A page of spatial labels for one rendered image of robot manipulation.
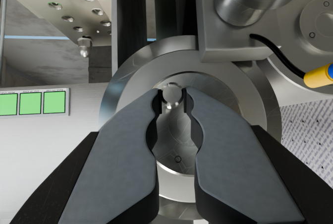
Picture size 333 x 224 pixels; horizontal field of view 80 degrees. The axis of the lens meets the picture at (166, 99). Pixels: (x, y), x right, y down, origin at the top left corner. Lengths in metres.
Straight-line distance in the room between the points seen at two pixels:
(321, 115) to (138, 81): 0.24
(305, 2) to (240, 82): 0.10
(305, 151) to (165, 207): 0.24
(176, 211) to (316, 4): 0.20
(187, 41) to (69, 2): 0.29
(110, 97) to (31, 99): 0.44
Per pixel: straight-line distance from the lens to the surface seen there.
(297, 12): 0.22
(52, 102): 0.56
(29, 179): 0.61
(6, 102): 0.63
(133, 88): 0.16
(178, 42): 0.18
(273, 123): 0.18
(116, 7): 0.20
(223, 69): 0.16
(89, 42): 0.56
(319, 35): 0.21
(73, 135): 0.54
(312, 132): 0.34
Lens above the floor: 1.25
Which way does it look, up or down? 7 degrees down
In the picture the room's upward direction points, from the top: 177 degrees clockwise
